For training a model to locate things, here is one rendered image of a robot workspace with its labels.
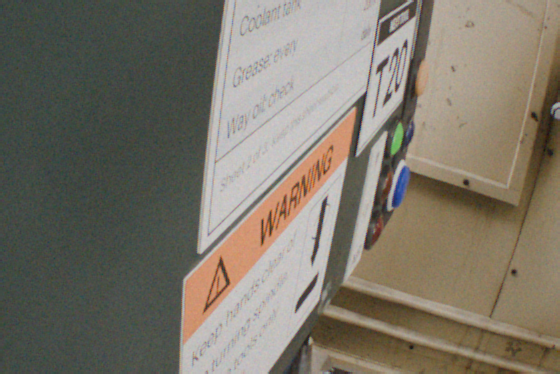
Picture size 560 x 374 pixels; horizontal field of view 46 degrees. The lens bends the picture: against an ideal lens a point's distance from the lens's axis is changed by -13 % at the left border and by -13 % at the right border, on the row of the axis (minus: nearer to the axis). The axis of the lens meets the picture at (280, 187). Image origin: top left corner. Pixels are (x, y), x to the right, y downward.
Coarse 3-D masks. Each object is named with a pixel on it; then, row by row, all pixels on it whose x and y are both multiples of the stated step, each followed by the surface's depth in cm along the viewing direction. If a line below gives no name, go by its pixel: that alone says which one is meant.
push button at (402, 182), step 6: (402, 168) 49; (408, 168) 50; (402, 174) 49; (408, 174) 50; (402, 180) 49; (408, 180) 51; (396, 186) 49; (402, 186) 49; (396, 192) 49; (402, 192) 49; (396, 198) 49; (402, 198) 50; (396, 204) 50
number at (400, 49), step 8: (408, 32) 40; (400, 40) 38; (408, 40) 40; (392, 48) 37; (400, 48) 39; (408, 48) 41; (392, 56) 37; (400, 56) 39; (392, 64) 38; (400, 64) 40; (392, 72) 38; (400, 72) 41; (392, 80) 39; (400, 80) 41; (384, 88) 37; (392, 88) 40; (400, 88) 42; (384, 96) 38; (392, 96) 40; (384, 104) 39; (384, 112) 39
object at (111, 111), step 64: (0, 0) 9; (64, 0) 11; (128, 0) 13; (192, 0) 15; (384, 0) 33; (0, 64) 10; (64, 64) 12; (128, 64) 14; (192, 64) 16; (0, 128) 10; (64, 128) 12; (128, 128) 15; (192, 128) 18; (384, 128) 41; (0, 192) 11; (64, 192) 13; (128, 192) 15; (192, 192) 19; (0, 256) 11; (64, 256) 13; (128, 256) 16; (192, 256) 20; (0, 320) 12; (64, 320) 14; (128, 320) 17
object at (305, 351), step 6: (312, 342) 91; (300, 348) 91; (306, 348) 91; (300, 354) 91; (306, 354) 91; (294, 360) 91; (300, 360) 91; (306, 360) 92; (288, 366) 92; (294, 366) 92; (300, 366) 92; (306, 366) 92; (288, 372) 92; (294, 372) 92; (300, 372) 92; (306, 372) 92
